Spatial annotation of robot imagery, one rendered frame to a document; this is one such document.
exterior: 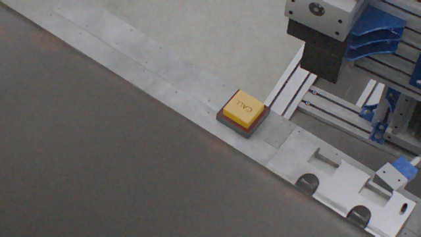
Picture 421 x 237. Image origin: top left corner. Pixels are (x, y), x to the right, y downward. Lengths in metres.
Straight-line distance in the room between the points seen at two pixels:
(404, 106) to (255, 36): 0.87
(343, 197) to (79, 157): 1.30
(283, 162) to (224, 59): 1.30
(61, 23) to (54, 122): 1.63
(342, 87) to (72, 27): 0.97
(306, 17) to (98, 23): 0.46
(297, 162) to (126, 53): 0.47
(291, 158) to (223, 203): 1.33
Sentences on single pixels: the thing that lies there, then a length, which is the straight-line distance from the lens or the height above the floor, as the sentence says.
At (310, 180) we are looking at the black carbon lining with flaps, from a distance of 1.51.
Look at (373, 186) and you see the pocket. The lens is 1.54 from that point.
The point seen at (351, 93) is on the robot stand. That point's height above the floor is 0.21.
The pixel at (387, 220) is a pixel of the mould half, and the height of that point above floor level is 0.89.
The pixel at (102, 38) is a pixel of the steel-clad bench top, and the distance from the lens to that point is 1.80.
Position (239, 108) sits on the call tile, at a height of 0.84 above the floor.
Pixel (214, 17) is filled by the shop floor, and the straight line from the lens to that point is 2.90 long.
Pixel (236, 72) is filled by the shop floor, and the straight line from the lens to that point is 2.75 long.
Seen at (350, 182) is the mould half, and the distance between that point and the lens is 1.52.
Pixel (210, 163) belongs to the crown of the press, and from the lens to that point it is 0.21.
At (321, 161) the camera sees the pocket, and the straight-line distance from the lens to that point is 1.57.
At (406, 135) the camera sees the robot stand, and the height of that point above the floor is 0.36.
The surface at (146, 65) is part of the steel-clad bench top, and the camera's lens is 1.75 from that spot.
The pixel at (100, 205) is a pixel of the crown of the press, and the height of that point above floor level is 2.00.
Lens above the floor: 2.18
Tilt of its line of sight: 56 degrees down
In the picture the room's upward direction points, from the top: 4 degrees clockwise
